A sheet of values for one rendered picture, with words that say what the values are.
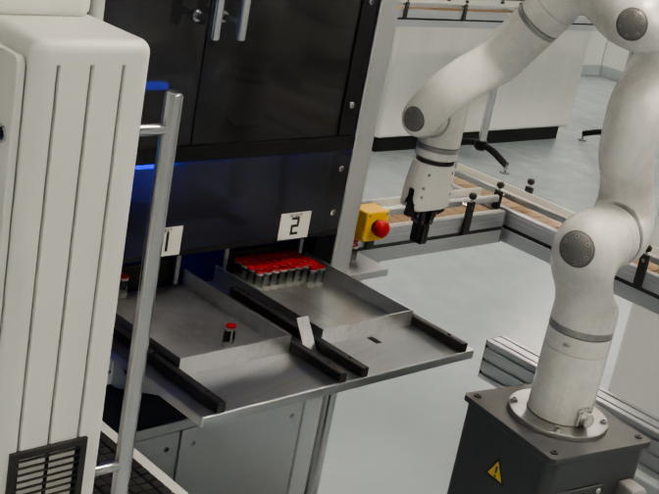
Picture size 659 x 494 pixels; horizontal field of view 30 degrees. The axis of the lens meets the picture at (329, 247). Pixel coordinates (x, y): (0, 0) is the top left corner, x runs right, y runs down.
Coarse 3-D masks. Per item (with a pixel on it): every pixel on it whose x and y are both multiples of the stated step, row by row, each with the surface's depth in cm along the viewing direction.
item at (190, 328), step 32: (160, 288) 251; (192, 288) 253; (128, 320) 234; (160, 320) 237; (192, 320) 239; (224, 320) 242; (256, 320) 239; (160, 352) 219; (192, 352) 226; (224, 352) 222; (256, 352) 228
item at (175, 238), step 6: (168, 228) 237; (174, 228) 238; (180, 228) 239; (174, 234) 238; (180, 234) 239; (174, 240) 239; (180, 240) 240; (168, 246) 238; (174, 246) 239; (162, 252) 238; (168, 252) 239; (174, 252) 240
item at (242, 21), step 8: (240, 0) 222; (248, 0) 222; (240, 8) 222; (248, 8) 223; (224, 16) 227; (240, 16) 223; (248, 16) 223; (240, 24) 223; (240, 32) 224; (240, 40) 224
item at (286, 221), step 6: (282, 216) 257; (288, 216) 258; (294, 216) 259; (300, 216) 260; (306, 216) 262; (282, 222) 257; (288, 222) 259; (294, 222) 260; (300, 222) 261; (306, 222) 262; (282, 228) 258; (288, 228) 259; (294, 228) 261; (300, 228) 262; (306, 228) 263; (282, 234) 259; (288, 234) 260; (294, 234) 261; (300, 234) 262; (306, 234) 264
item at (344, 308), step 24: (288, 288) 264; (312, 288) 266; (336, 288) 269; (360, 288) 266; (288, 312) 245; (312, 312) 254; (336, 312) 256; (360, 312) 258; (384, 312) 261; (408, 312) 255; (336, 336) 241; (360, 336) 247
